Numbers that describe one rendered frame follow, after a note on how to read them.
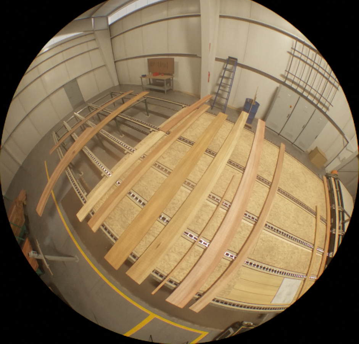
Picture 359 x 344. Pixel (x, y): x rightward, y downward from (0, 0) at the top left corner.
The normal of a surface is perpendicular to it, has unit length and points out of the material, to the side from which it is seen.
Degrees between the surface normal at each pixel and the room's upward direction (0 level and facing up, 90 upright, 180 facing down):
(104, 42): 90
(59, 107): 91
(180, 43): 93
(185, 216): 0
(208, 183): 0
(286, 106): 90
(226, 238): 0
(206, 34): 99
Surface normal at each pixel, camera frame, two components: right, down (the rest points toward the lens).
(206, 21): -0.54, 0.76
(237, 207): 0.01, -0.58
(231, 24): -0.53, 0.65
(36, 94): 0.85, 0.44
